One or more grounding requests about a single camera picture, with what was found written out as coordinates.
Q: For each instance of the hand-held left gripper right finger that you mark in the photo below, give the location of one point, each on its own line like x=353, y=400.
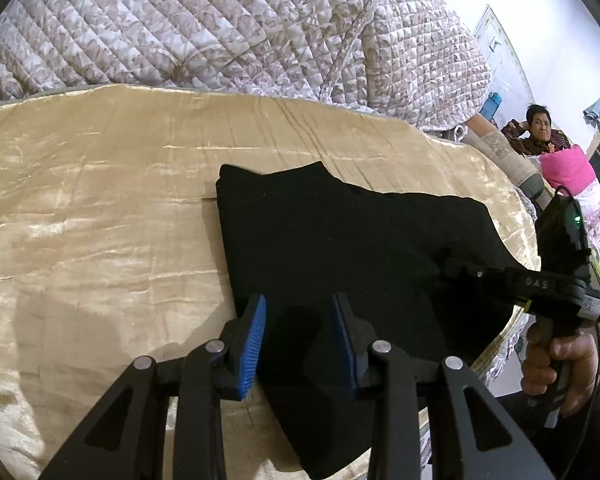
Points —
x=344, y=340

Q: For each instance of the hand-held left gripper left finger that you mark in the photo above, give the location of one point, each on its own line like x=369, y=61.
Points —
x=252, y=345

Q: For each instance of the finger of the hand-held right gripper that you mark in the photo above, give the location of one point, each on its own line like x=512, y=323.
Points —
x=480, y=275

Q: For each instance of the black pants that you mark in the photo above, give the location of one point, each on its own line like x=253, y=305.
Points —
x=355, y=240

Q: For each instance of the person's right hand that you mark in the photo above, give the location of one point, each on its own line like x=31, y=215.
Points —
x=577, y=360

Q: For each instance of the pink pillow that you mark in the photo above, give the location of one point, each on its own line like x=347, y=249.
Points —
x=565, y=170

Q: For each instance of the blue bottle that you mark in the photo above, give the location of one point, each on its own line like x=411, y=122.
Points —
x=491, y=106

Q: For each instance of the white door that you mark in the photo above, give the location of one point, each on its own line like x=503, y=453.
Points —
x=505, y=60

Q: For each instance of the gold satin bed sheet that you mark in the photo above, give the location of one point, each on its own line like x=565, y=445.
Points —
x=105, y=210

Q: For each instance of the floral quilted blanket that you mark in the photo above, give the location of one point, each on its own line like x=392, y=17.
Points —
x=205, y=25

